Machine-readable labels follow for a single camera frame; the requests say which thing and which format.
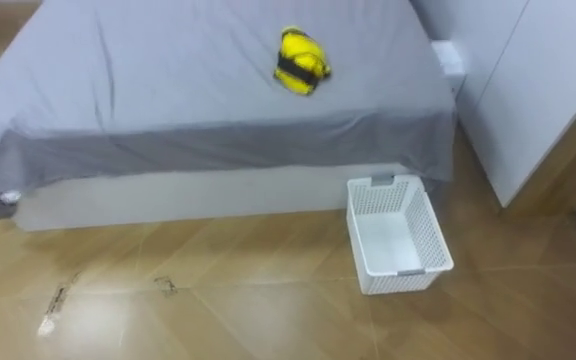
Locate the yellow and black garment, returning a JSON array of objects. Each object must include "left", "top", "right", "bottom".
[{"left": 273, "top": 25, "right": 333, "bottom": 97}]

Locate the white plastic laundry basket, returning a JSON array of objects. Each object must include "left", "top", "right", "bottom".
[{"left": 346, "top": 173, "right": 455, "bottom": 296}]

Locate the grey bed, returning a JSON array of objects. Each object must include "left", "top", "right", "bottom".
[{"left": 0, "top": 0, "right": 459, "bottom": 233}]

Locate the white cabinet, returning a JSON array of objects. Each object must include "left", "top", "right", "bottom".
[{"left": 409, "top": 0, "right": 576, "bottom": 208}]

